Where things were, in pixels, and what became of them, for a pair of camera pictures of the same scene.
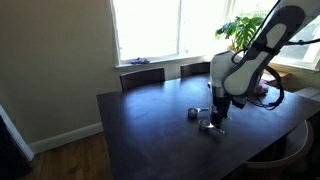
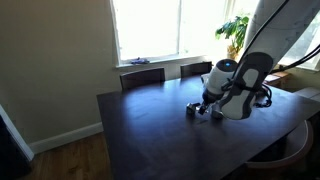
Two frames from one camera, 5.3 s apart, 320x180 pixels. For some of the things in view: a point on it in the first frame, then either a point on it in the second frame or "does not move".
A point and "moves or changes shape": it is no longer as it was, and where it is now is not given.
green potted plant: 241,32 does not move
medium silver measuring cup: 193,111 moves or changes shape
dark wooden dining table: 153,133 does not move
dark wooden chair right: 195,69 does not move
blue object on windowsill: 140,61 does not move
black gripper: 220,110 -> 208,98
